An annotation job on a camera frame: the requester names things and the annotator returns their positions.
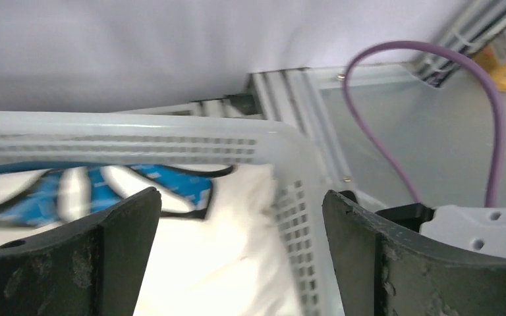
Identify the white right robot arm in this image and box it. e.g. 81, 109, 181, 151
376, 203, 506, 258

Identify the white plastic mesh basket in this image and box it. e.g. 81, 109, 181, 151
0, 112, 344, 315

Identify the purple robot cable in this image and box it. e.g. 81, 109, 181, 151
344, 40, 506, 211

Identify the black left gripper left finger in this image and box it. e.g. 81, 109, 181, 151
0, 188, 161, 315

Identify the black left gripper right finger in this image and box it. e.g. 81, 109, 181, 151
322, 191, 506, 315

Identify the white printed garment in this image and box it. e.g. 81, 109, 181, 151
0, 164, 303, 315

